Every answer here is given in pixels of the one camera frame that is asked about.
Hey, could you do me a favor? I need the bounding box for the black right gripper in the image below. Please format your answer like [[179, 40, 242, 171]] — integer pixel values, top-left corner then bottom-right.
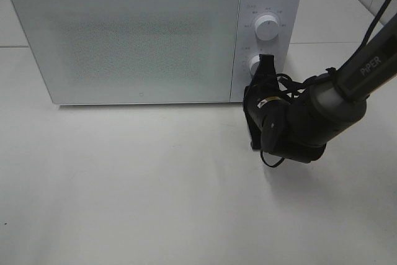
[[243, 54, 290, 150]]

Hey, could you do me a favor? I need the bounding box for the white round knob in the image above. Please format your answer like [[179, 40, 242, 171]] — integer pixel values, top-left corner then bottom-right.
[[248, 55, 260, 76], [254, 14, 279, 41]]

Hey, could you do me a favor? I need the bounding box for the white microwave door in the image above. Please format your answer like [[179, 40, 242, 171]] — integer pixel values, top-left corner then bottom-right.
[[12, 0, 239, 104]]

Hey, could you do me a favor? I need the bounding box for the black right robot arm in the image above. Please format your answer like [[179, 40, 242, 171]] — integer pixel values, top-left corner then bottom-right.
[[243, 17, 396, 163]]

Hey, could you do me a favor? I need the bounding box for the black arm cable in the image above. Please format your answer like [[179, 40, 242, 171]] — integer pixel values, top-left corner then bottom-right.
[[359, 0, 397, 52]]

